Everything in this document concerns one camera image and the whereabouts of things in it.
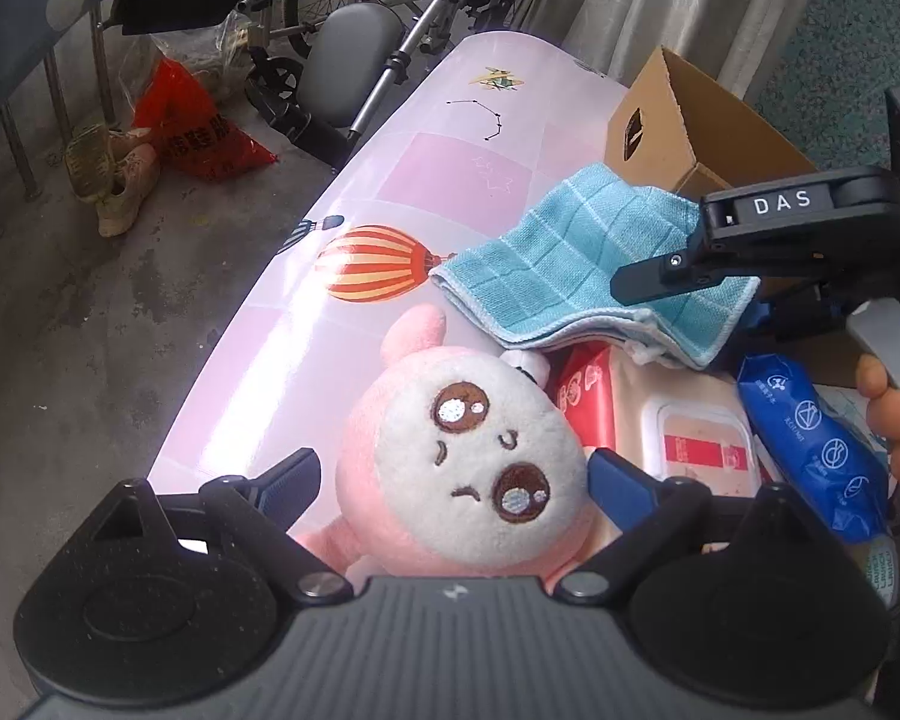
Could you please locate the brown cardboard box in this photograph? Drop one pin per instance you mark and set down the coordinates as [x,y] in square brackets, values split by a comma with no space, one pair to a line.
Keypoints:
[667,120]

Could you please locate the pink plush toy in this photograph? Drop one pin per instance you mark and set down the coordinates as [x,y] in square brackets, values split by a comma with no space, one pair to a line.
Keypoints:
[465,465]

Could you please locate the blue checked towel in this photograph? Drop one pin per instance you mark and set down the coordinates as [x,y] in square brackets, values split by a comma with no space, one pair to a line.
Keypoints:
[570,255]

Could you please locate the clear plastic bag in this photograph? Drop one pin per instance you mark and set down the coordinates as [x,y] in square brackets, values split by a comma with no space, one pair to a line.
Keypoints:
[195,52]

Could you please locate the beige shoe with mesh sole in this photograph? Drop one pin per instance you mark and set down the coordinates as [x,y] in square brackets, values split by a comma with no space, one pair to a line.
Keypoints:
[90,161]

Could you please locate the red plastic bag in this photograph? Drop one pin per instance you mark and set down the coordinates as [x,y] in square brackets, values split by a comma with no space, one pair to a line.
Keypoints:
[187,127]

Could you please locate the grey wheelchair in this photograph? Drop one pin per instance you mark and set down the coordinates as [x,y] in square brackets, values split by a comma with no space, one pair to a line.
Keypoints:
[360,52]

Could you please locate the pink printed tablecloth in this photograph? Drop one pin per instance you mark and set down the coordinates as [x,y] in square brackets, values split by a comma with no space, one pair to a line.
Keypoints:
[390,187]

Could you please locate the white labelled round container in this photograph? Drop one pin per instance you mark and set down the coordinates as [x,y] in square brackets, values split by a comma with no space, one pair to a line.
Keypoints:
[874,570]

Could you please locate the small white black plush toy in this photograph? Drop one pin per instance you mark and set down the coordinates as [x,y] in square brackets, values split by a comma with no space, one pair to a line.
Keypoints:
[526,366]

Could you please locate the metal railing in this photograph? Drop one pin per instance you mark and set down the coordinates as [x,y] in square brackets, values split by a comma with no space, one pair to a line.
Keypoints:
[15,142]

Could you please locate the blue tissue packet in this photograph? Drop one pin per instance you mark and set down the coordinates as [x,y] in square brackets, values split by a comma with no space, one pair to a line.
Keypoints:
[802,427]

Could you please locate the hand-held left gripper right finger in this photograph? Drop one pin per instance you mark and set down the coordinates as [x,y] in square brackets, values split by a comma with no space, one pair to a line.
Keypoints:
[616,478]

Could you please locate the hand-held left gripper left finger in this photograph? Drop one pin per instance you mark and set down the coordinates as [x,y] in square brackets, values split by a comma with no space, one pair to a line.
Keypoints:
[292,478]

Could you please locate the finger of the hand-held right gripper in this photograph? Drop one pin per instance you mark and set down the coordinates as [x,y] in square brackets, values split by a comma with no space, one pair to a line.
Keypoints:
[791,316]
[656,276]

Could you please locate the pink wet wipes pack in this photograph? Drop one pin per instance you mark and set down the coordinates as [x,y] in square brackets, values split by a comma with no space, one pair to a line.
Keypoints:
[690,405]

